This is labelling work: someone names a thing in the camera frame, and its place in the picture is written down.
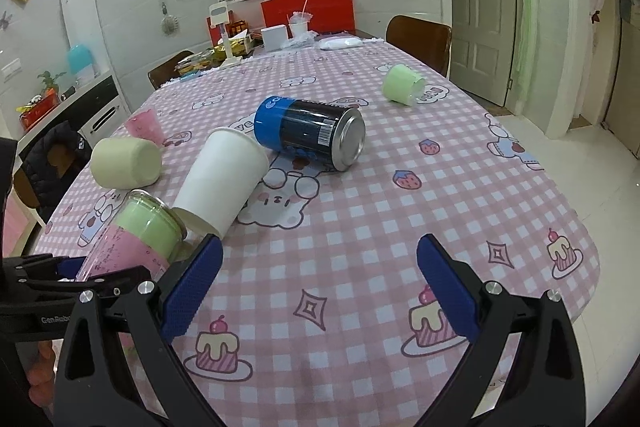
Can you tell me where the person's hand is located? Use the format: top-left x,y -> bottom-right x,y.
27,341 -> 55,407

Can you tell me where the white paper cup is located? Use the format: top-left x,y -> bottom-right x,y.
172,128 -> 269,239

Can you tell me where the red fruit basket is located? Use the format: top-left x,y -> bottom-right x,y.
16,89 -> 60,131

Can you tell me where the red gift bag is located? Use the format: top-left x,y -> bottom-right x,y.
260,0 -> 356,34

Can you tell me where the pale green cup left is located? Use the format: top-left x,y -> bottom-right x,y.
90,136 -> 162,190

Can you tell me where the small pink cup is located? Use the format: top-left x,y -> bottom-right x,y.
125,107 -> 165,146

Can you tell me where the chair with black jacket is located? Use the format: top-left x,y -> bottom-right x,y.
13,121 -> 92,223

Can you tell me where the white desk lamp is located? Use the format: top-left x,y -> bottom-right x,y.
208,1 -> 241,68

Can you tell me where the blue white humidifier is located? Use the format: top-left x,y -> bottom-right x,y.
66,44 -> 96,86

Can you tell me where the blue black metal can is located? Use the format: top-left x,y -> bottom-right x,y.
254,96 -> 366,171

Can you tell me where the white plastic bag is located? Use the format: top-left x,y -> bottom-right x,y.
318,36 -> 362,51

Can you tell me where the white box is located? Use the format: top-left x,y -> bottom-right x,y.
260,25 -> 288,52

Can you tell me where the pale green cup right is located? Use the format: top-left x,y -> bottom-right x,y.
382,64 -> 425,106

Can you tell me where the white sideboard cabinet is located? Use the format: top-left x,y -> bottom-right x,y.
17,70 -> 131,154

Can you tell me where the plastic drink cup with straw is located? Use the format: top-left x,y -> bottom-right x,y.
288,1 -> 312,38

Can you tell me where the brown chair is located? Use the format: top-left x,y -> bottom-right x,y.
148,50 -> 193,90
385,15 -> 452,76

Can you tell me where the brown chair left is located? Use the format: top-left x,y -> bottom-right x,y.
148,50 -> 193,90

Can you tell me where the pale green cup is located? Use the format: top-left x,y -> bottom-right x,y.
90,136 -> 162,190
382,64 -> 425,106

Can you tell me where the pink green plastic tumbler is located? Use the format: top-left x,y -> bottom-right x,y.
75,188 -> 186,282

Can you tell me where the pink checkered tablecloth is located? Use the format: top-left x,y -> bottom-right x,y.
34,38 -> 601,427

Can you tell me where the brown chair right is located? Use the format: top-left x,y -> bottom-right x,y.
385,15 -> 452,76

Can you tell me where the white door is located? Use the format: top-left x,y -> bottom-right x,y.
450,0 -> 516,106

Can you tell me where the potted green plant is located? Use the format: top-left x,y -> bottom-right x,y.
38,70 -> 66,96

